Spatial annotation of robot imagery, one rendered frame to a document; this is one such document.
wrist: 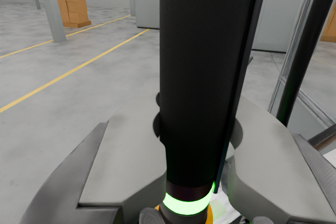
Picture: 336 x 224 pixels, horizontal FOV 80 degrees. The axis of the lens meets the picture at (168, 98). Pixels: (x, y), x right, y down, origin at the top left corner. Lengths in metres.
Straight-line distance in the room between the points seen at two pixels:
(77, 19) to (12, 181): 6.79
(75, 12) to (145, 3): 2.54
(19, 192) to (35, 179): 0.15
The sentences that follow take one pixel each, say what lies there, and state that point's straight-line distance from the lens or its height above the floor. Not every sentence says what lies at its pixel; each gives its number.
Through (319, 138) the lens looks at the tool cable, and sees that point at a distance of 0.30.
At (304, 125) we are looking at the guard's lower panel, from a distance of 1.38.
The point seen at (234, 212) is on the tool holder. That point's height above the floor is 1.39.
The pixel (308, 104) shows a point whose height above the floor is 0.99.
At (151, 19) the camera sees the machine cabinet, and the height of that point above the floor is 0.33.
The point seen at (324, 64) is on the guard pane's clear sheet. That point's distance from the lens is 1.30.
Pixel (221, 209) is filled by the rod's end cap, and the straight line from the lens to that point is 0.20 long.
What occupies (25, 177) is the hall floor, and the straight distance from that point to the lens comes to 2.33.
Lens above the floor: 1.56
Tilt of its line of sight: 30 degrees down
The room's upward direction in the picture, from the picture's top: 1 degrees clockwise
